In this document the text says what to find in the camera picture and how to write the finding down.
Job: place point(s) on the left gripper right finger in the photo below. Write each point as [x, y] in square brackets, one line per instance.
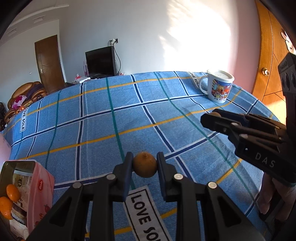
[171, 188]

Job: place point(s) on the pink electric kettle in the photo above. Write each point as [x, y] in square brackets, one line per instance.
[5, 151]

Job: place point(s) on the black television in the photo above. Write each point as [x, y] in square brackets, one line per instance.
[101, 62]

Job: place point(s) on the small orange kumquat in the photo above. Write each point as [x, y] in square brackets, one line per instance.
[5, 207]

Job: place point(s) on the right hand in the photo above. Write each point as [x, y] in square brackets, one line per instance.
[272, 193]

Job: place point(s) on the brown wooden door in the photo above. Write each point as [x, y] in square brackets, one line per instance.
[49, 64]

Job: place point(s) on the low tv stand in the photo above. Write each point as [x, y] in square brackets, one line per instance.
[81, 79]

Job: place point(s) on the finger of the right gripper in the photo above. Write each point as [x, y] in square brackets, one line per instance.
[220, 125]
[234, 117]

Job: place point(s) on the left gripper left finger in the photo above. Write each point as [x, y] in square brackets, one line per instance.
[121, 184]

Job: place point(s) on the black camera box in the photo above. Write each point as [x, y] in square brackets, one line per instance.
[286, 71]

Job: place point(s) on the small brown longan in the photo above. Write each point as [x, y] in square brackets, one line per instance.
[144, 165]

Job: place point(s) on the blue plaid tablecloth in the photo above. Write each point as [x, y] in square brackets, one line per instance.
[82, 132]

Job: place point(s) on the orange wooden door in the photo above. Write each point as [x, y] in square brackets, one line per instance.
[274, 46]

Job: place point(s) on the small orange tangerine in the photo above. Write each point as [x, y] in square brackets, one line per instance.
[13, 193]

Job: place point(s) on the brown leather armchair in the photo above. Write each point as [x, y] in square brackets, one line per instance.
[23, 97]

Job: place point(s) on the white cartoon mug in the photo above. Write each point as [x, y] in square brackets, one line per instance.
[216, 85]

